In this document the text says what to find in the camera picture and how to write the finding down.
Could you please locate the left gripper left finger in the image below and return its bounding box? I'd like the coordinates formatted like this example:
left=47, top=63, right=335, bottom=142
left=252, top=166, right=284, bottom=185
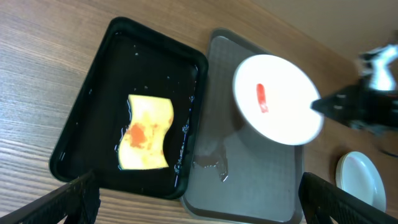
left=1, top=171, right=101, bottom=224

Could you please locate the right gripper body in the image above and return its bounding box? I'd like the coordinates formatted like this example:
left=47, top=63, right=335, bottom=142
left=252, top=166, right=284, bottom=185
left=311, top=79, right=397, bottom=134

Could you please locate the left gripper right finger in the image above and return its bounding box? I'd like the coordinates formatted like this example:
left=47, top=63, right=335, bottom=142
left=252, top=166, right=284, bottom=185
left=298, top=172, right=397, bottom=224

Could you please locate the light grey plate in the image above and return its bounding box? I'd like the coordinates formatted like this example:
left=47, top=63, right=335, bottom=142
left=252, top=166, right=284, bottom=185
left=342, top=151, right=386, bottom=212

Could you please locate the yellow green sponge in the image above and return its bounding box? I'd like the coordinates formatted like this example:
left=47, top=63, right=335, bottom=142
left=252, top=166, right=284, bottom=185
left=118, top=95, right=174, bottom=170

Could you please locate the white plate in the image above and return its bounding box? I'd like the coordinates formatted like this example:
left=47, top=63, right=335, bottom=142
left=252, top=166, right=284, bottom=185
left=232, top=54, right=324, bottom=146
left=335, top=154, right=346, bottom=190

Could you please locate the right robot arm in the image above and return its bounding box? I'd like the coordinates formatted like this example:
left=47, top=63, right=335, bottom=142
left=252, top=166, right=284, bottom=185
left=311, top=44, right=397, bottom=134

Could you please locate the dark brown serving tray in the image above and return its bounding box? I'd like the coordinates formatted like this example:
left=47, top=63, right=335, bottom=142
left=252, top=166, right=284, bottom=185
left=181, top=28, right=303, bottom=223

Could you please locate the black plastic bin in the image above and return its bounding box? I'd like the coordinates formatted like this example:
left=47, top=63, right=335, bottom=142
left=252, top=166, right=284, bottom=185
left=49, top=17, right=208, bottom=200

